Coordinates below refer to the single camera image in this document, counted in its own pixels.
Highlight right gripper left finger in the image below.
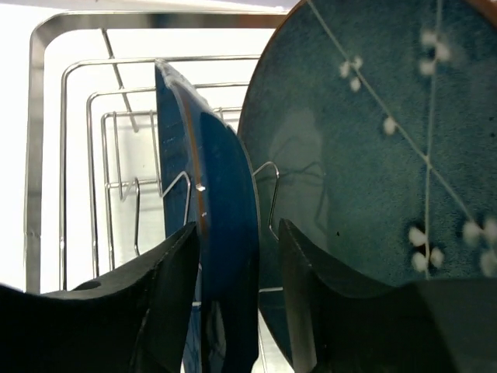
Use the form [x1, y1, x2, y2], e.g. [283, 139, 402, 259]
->
[1, 223, 200, 372]

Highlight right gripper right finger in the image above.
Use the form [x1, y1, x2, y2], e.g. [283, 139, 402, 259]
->
[279, 219, 496, 372]

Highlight navy blue shell dish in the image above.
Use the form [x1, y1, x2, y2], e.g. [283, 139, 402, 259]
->
[155, 59, 259, 372]

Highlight dark teal blossom plate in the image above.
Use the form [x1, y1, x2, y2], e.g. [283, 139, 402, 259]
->
[238, 1, 496, 368]

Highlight silver wire dish rack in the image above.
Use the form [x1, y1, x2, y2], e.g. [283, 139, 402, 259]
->
[23, 10, 283, 294]

